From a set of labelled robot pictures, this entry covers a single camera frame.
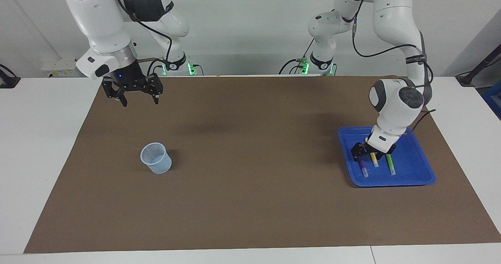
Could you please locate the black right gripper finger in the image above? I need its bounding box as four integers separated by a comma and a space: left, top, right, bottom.
144, 73, 164, 105
101, 78, 128, 108

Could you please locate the blue plastic tray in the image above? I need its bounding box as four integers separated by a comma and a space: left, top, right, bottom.
337, 125, 436, 188

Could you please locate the white power strip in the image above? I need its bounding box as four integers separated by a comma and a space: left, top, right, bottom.
41, 58, 85, 78

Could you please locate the clear plastic cup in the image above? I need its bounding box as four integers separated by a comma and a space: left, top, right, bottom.
140, 143, 172, 175

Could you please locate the brown table mat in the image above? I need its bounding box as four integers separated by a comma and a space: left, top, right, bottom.
23, 75, 501, 254

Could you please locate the blue crate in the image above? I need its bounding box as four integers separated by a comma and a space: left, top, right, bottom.
481, 80, 501, 120

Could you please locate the black pole stand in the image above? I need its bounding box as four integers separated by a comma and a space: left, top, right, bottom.
456, 44, 501, 87

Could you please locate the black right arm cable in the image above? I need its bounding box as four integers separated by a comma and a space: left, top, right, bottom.
115, 0, 173, 78

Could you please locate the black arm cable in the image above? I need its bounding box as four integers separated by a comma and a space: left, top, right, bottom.
115, 0, 173, 78
334, 0, 437, 133

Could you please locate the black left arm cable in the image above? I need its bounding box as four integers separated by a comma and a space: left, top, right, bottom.
334, 0, 437, 133

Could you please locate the black base cable bundle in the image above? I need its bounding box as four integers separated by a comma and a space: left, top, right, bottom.
279, 39, 316, 76

